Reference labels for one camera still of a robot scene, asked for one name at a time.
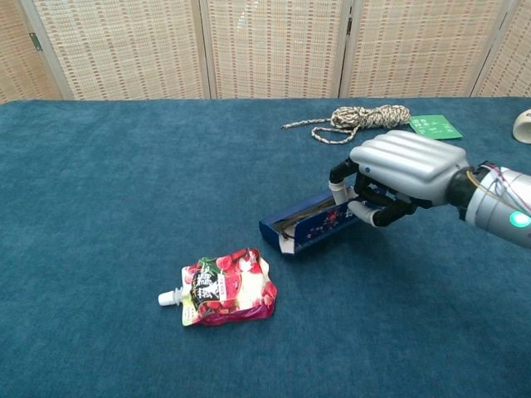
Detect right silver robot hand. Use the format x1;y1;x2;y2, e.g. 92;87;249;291
328;129;474;228

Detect blue glasses case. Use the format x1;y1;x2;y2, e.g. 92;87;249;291
258;185;377;259

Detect black-rimmed eyeglasses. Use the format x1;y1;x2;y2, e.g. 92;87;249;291
275;198;337;241

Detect green flat packet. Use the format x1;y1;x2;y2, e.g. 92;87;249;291
408;114;464;141

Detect white ceramic cup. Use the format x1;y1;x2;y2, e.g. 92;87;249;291
512;108;531;145

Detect red fruit jelly pouch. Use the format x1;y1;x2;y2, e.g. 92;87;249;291
157;247;279;328

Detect woven folding screen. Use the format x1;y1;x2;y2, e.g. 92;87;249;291
0;0;531;104

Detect blue table cloth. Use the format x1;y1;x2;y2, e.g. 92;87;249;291
0;97;531;398

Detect coiled beige speckled rope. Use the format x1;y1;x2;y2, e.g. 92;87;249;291
280;104;412;145

